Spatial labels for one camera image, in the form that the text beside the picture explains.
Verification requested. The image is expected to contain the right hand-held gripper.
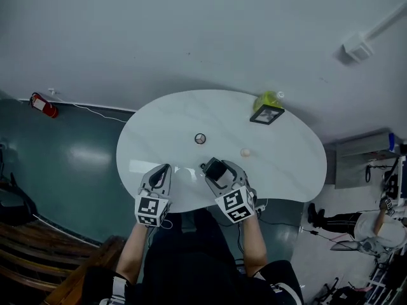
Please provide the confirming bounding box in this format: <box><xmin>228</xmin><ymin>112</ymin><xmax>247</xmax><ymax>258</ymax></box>
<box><xmin>198</xmin><ymin>159</ymin><xmax>258</xmax><ymax>224</ymax></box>

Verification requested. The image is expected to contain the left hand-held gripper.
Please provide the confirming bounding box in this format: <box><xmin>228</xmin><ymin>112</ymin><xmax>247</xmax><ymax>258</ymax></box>
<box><xmin>134</xmin><ymin>163</ymin><xmax>174</xmax><ymax>228</ymax></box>

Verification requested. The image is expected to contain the black square makeup compact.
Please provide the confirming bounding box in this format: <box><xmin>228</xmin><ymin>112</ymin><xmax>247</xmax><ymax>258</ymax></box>
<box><xmin>203</xmin><ymin>157</ymin><xmax>228</xmax><ymax>182</ymax></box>

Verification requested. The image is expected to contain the person's left forearm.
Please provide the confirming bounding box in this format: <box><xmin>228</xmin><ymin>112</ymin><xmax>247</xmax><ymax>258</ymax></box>
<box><xmin>115</xmin><ymin>223</ymin><xmax>150</xmax><ymax>283</ymax></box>

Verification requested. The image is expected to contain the person's right forearm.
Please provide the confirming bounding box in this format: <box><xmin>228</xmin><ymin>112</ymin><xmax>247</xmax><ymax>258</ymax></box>
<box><xmin>240</xmin><ymin>215</ymin><xmax>268</xmax><ymax>278</ymax></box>

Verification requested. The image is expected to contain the yellow-green plastic bottle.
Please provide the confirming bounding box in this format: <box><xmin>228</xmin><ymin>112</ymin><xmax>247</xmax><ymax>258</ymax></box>
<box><xmin>252</xmin><ymin>90</ymin><xmax>286</xmax><ymax>112</ymax></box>

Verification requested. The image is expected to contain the person's black clothing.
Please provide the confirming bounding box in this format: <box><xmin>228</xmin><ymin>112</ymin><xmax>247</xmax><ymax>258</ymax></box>
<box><xmin>83</xmin><ymin>208</ymin><xmax>305</xmax><ymax>305</ymax></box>

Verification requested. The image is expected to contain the red fire extinguisher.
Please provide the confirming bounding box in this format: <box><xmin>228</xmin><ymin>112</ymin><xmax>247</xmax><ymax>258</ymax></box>
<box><xmin>28</xmin><ymin>91</ymin><xmax>60</xmax><ymax>119</ymax></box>

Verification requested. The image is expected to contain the wooden bench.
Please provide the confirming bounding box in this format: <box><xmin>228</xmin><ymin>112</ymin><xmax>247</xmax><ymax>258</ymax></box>
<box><xmin>0</xmin><ymin>219</ymin><xmax>127</xmax><ymax>305</ymax></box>

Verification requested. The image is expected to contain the grey metal cabinet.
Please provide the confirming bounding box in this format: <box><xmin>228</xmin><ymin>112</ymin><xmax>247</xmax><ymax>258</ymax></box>
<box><xmin>330</xmin><ymin>131</ymin><xmax>402</xmax><ymax>189</ymax></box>

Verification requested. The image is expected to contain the black bag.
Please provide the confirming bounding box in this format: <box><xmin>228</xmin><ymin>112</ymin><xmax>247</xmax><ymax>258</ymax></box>
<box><xmin>0</xmin><ymin>172</ymin><xmax>39</xmax><ymax>226</ymax></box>

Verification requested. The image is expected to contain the black folded stand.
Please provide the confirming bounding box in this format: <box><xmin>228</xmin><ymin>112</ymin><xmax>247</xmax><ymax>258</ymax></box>
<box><xmin>314</xmin><ymin>277</ymin><xmax>382</xmax><ymax>305</ymax></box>

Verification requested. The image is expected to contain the black picture frame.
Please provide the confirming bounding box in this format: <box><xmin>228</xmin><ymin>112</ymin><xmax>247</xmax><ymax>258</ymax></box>
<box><xmin>249</xmin><ymin>104</ymin><xmax>286</xmax><ymax>126</ymax></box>

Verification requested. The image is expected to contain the white floor cable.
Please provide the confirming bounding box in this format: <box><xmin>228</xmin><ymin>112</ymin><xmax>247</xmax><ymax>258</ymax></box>
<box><xmin>48</xmin><ymin>88</ymin><xmax>128</xmax><ymax>123</ymax></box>

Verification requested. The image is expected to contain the black floor cable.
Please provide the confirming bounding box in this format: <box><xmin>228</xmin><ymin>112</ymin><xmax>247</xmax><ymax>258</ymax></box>
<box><xmin>259</xmin><ymin>216</ymin><xmax>354</xmax><ymax>246</ymax></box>

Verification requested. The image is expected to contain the white wall box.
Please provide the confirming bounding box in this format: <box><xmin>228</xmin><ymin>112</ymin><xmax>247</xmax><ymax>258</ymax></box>
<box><xmin>341</xmin><ymin>34</ymin><xmax>374</xmax><ymax>64</ymax></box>

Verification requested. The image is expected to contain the white wall conduit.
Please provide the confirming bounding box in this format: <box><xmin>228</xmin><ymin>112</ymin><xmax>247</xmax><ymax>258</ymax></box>
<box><xmin>365</xmin><ymin>0</ymin><xmax>407</xmax><ymax>41</ymax></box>

